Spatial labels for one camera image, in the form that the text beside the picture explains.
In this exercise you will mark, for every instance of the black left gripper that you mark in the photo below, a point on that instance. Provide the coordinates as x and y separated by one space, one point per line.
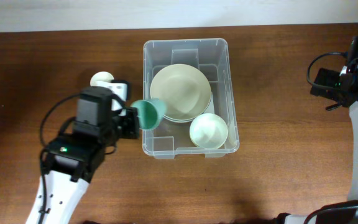
132 117

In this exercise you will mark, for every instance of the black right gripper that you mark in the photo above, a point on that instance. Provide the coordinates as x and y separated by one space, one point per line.
328 78

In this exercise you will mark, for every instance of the mint green cup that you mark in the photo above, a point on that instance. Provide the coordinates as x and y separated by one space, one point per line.
150 112

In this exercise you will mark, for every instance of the cream white cup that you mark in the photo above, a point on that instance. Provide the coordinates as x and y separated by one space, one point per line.
101 76

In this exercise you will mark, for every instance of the large cream bowl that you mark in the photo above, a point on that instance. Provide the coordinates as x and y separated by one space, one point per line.
184 89

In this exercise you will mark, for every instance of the white small bowl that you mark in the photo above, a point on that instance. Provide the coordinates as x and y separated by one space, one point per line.
208 131

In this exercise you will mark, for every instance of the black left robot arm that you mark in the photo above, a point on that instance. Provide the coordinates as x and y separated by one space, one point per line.
69 161

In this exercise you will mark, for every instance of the clear plastic storage bin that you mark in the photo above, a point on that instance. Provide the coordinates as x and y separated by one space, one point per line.
210 56

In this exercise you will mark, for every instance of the white label in bin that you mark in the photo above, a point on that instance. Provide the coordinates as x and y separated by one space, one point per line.
210 107

